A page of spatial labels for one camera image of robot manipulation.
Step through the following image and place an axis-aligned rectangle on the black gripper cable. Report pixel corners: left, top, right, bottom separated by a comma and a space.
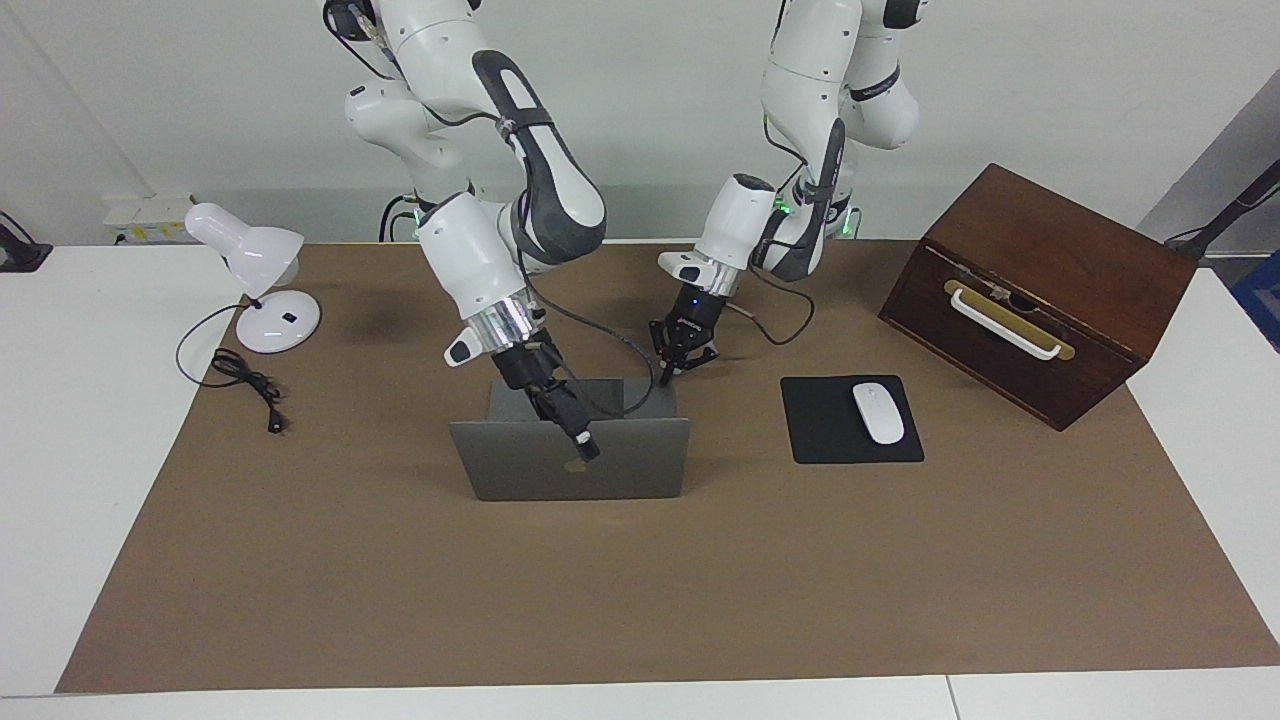
325, 0, 657, 419
725, 112, 817, 348

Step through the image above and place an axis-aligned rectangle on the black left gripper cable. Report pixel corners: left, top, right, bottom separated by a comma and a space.
725, 112, 817, 348

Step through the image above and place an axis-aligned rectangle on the white computer mouse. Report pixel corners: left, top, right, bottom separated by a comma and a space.
852, 381, 906, 446

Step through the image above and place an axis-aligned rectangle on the black stand pole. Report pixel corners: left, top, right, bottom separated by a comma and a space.
1165, 158, 1280, 263

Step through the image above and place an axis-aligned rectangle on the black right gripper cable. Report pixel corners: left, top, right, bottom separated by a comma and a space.
325, 0, 657, 419

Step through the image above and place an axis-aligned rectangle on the black mouse pad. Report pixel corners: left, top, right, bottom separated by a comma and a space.
780, 375, 926, 466

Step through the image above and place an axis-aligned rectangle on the dark brown wooden box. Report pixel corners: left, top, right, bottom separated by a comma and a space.
878, 163, 1199, 432

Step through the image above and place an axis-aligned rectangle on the brown table mat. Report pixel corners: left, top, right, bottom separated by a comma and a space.
55, 240, 1280, 694

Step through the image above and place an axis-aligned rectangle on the white desk lamp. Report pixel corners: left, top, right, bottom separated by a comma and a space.
185, 202, 323, 354

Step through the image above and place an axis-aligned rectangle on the white power strip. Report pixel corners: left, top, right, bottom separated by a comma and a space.
103, 195, 196, 246

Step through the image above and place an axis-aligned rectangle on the white box handle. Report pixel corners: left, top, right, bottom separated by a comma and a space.
948, 288, 1063, 361

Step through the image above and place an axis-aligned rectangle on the black arm base cable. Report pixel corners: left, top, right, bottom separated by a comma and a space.
378, 195, 417, 243

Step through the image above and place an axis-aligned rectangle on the black lamp power cable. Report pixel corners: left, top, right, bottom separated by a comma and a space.
176, 303, 289, 435

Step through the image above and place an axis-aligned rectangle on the blue crate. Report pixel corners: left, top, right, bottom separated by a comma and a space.
1232, 250, 1280, 353

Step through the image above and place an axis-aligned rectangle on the silver laptop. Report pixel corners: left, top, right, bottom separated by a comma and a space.
449, 378, 692, 502

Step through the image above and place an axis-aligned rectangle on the black clamp mount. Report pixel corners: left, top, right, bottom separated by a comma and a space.
0, 212, 53, 273

